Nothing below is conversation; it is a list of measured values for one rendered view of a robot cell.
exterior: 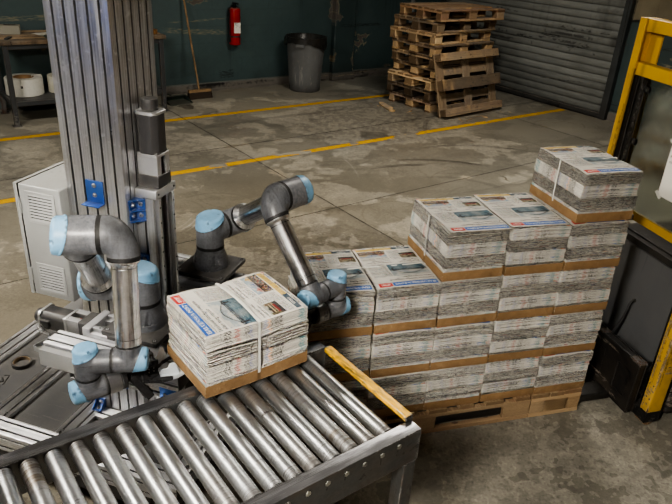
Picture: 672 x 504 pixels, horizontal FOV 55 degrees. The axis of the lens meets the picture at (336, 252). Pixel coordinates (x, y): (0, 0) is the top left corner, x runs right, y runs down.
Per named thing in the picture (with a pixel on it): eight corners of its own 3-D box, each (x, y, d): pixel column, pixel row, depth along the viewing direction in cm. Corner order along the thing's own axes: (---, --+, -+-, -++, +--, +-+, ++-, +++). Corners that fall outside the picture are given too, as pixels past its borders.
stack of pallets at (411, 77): (443, 90, 1003) (454, 0, 945) (492, 103, 940) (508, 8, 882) (381, 99, 923) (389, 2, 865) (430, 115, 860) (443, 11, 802)
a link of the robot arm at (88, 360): (111, 338, 198) (114, 367, 203) (72, 339, 197) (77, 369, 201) (107, 353, 191) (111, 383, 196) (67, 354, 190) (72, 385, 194)
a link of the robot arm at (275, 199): (259, 183, 233) (317, 307, 232) (281, 177, 240) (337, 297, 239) (243, 195, 241) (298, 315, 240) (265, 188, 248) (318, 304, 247)
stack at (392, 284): (283, 399, 327) (288, 251, 290) (491, 371, 358) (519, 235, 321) (300, 453, 294) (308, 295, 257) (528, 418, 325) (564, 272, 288)
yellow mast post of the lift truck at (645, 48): (560, 329, 383) (640, 16, 305) (573, 328, 385) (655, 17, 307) (569, 338, 375) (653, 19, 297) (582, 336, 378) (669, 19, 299)
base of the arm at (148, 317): (115, 327, 231) (112, 303, 227) (139, 307, 244) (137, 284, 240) (152, 336, 227) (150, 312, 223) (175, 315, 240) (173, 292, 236)
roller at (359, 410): (308, 362, 231) (309, 351, 228) (395, 441, 197) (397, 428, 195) (297, 367, 228) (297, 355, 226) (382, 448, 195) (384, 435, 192)
